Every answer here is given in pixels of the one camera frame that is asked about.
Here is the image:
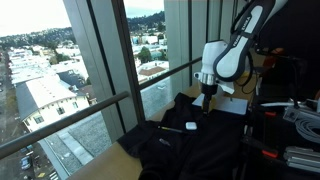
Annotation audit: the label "small white square tag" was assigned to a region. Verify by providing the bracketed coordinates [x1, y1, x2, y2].
[185, 121, 198, 131]

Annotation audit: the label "grey camera box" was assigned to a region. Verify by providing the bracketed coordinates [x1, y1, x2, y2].
[282, 107, 301, 123]

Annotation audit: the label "black jumper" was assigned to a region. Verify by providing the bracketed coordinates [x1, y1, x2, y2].
[116, 92, 249, 180]

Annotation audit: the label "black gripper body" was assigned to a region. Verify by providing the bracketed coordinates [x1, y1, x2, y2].
[200, 83, 219, 101]

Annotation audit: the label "grey aluminium bars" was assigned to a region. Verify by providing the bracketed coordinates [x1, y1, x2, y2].
[283, 145, 320, 174]

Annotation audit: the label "coiled white cable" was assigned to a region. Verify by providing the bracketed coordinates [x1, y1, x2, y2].
[294, 118, 320, 144]

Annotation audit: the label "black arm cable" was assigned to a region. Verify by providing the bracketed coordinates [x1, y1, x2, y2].
[233, 39, 259, 95]

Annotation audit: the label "long grey handrail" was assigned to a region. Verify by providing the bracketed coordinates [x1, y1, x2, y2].
[0, 90, 131, 160]

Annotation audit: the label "white rod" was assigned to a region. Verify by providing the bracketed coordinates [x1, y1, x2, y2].
[260, 101, 296, 108]

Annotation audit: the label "orange object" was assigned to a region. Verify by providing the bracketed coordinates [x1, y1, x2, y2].
[270, 47, 286, 57]

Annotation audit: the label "black pen with yellow tip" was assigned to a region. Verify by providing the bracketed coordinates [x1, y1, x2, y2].
[157, 125, 184, 134]

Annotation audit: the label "silver zipper pull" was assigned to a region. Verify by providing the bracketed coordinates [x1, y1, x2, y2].
[158, 137, 172, 148]

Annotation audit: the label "grey window mullion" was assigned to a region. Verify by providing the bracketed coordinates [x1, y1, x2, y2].
[62, 0, 146, 144]

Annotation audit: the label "white flat board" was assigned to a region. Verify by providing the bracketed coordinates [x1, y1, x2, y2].
[191, 93, 250, 116]

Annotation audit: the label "large red clamp handle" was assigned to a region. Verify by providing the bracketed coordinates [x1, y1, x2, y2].
[261, 149, 279, 159]

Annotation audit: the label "dark window handrail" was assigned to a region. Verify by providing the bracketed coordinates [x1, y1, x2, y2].
[138, 56, 204, 91]

